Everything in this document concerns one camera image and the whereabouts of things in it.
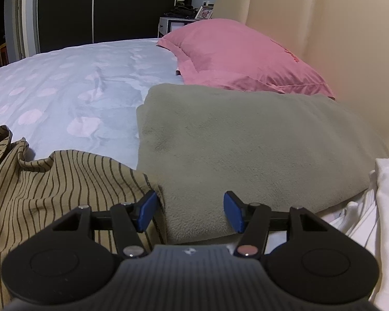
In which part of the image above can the pink pillow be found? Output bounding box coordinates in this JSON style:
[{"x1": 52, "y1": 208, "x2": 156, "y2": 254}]
[{"x1": 156, "y1": 19, "x2": 336, "y2": 99}]

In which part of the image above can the brown striped shirt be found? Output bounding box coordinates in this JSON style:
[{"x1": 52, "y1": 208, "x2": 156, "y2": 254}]
[{"x1": 0, "y1": 125, "x2": 167, "y2": 311}]

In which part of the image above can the olive green blanket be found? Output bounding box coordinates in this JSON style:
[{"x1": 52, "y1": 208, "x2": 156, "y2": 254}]
[{"x1": 136, "y1": 83, "x2": 389, "y2": 244}]

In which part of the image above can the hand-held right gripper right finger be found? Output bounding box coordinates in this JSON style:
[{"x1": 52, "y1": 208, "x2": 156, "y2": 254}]
[{"x1": 224, "y1": 190, "x2": 333, "y2": 260}]

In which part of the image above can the polka dot bed sheet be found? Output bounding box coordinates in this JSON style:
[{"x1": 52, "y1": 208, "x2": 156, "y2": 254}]
[{"x1": 0, "y1": 38, "x2": 185, "y2": 171}]

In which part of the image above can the dark cloth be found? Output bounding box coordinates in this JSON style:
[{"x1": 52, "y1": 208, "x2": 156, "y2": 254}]
[{"x1": 170, "y1": 5, "x2": 197, "y2": 18}]

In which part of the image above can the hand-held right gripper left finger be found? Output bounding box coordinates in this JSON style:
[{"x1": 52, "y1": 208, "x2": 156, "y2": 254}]
[{"x1": 52, "y1": 190, "x2": 158, "y2": 260}]

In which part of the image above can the cream padded headboard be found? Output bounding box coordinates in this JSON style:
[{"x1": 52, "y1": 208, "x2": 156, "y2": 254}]
[{"x1": 214, "y1": 0, "x2": 389, "y2": 156}]

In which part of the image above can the white nightstand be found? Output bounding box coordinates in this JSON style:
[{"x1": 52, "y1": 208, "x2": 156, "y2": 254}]
[{"x1": 157, "y1": 16, "x2": 202, "y2": 39}]

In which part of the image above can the photo frame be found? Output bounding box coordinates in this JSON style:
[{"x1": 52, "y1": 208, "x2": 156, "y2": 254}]
[{"x1": 195, "y1": 6, "x2": 214, "y2": 20}]

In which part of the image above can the dark sliding door wardrobe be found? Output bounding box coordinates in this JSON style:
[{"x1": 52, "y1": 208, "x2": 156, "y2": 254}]
[{"x1": 3, "y1": 0, "x2": 179, "y2": 60}]

